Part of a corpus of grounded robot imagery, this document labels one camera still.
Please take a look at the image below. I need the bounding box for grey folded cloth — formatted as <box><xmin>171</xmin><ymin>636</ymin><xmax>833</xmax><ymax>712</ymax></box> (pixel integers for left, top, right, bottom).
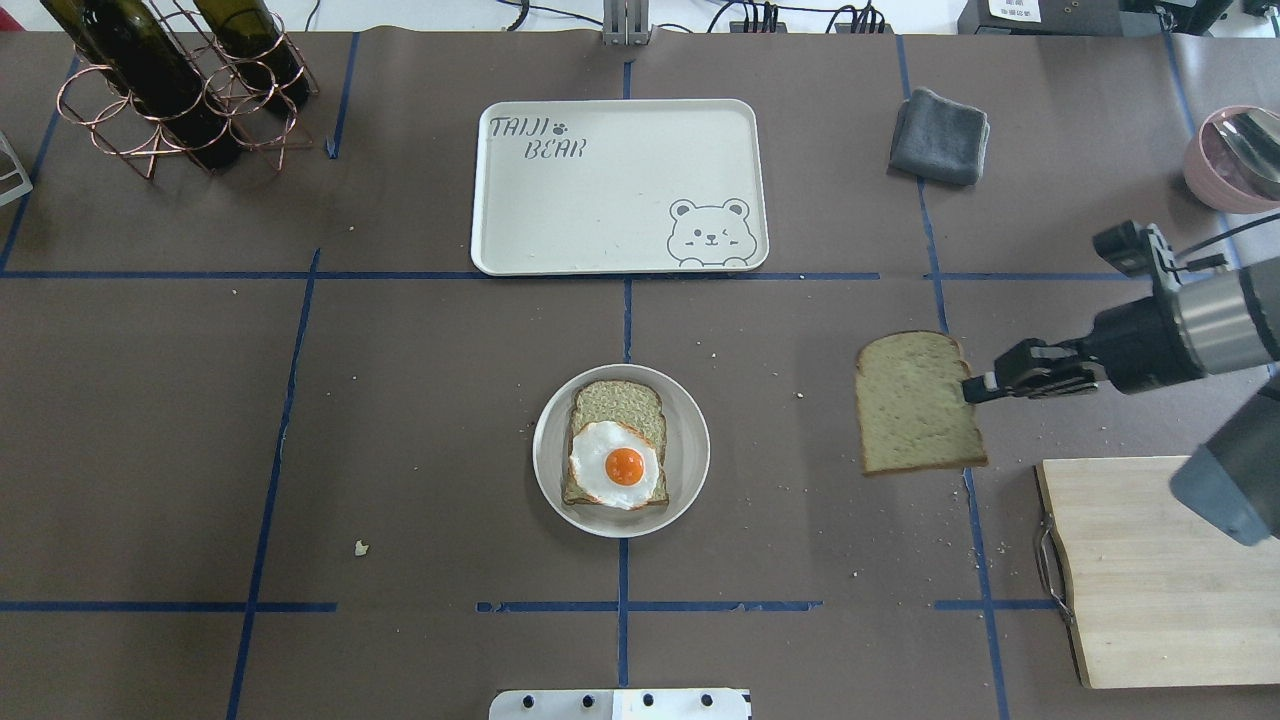
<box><xmin>888</xmin><ymin>87</ymin><xmax>991</xmax><ymax>187</ymax></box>

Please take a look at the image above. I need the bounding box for copper wire bottle rack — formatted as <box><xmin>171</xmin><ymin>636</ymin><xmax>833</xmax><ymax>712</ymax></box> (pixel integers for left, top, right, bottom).
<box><xmin>44</xmin><ymin>1</ymin><xmax>317</xmax><ymax>179</ymax></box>

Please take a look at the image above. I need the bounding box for wooden cutting board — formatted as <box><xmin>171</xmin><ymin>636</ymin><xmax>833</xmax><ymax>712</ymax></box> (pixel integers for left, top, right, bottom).
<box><xmin>1036</xmin><ymin>456</ymin><xmax>1279</xmax><ymax>689</ymax></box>

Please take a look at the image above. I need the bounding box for black computer box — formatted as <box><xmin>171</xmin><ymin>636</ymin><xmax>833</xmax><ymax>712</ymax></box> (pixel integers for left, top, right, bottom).
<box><xmin>956</xmin><ymin>1</ymin><xmax>1231</xmax><ymax>37</ymax></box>

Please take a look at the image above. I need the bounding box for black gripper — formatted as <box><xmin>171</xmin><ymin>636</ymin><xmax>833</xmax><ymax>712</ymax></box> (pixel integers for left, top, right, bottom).
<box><xmin>961</xmin><ymin>299</ymin><xmax>1206</xmax><ymax>405</ymax></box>

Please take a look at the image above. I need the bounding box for aluminium frame post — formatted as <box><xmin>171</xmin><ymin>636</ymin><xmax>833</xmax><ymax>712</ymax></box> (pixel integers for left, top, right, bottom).
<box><xmin>602</xmin><ymin>0</ymin><xmax>653</xmax><ymax>47</ymax></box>

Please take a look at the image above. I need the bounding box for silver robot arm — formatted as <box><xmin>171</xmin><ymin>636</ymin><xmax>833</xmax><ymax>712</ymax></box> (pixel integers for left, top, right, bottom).
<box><xmin>960</xmin><ymin>259</ymin><xmax>1279</xmax><ymax>547</ymax></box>

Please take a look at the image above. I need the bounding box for white bear tray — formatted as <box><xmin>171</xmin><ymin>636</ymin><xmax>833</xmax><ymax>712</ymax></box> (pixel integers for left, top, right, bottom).
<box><xmin>470</xmin><ymin>97</ymin><xmax>771</xmax><ymax>275</ymax></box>

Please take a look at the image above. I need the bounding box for metal scoop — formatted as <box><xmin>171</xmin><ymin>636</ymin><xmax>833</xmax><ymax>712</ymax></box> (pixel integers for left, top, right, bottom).
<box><xmin>1212</xmin><ymin>108</ymin><xmax>1279</xmax><ymax>201</ymax></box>

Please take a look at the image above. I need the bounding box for fried egg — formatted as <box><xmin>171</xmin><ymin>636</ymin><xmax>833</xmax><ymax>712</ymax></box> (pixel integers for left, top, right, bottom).
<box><xmin>563</xmin><ymin>421</ymin><xmax>660</xmax><ymax>511</ymax></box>

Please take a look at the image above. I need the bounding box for white wire cup rack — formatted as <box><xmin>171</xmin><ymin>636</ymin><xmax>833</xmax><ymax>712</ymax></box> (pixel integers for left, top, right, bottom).
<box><xmin>0</xmin><ymin>133</ymin><xmax>33</xmax><ymax>208</ymax></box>

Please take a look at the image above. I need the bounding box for pink bowl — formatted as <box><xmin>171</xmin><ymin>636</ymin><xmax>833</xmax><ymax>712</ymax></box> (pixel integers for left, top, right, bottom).
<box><xmin>1183</xmin><ymin>105</ymin><xmax>1279</xmax><ymax>215</ymax></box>

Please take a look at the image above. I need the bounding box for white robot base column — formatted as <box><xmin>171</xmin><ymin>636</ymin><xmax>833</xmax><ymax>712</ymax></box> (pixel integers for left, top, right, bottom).
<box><xmin>488</xmin><ymin>687</ymin><xmax>754</xmax><ymax>719</ymax></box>

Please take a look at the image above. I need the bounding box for bread slice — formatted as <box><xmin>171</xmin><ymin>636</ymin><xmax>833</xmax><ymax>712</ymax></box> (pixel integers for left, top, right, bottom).
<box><xmin>854</xmin><ymin>331</ymin><xmax>989</xmax><ymax>477</ymax></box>
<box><xmin>562</xmin><ymin>380</ymin><xmax>669</xmax><ymax>511</ymax></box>

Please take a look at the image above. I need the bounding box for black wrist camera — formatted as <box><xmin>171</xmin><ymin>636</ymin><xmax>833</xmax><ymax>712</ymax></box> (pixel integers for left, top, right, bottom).
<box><xmin>1092</xmin><ymin>222</ymin><xmax>1184</xmax><ymax>291</ymax></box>

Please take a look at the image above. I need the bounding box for white plate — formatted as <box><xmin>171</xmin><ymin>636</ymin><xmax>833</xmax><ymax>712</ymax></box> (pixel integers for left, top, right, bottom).
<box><xmin>532</xmin><ymin>364</ymin><xmax>710</xmax><ymax>538</ymax></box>

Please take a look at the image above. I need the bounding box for dark green wine bottle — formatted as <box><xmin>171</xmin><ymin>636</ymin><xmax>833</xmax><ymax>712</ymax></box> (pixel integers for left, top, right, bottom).
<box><xmin>41</xmin><ymin>1</ymin><xmax>242</xmax><ymax>170</ymax></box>

